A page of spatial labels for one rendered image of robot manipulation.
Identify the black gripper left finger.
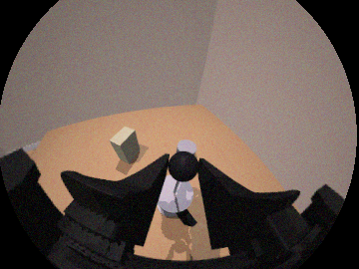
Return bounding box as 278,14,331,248
60,154,171,247

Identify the grey cylinder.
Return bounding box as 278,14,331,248
176,139,196,154

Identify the coffee press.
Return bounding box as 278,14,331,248
157,151,199,227

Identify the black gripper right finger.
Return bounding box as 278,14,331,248
196,158,300,250

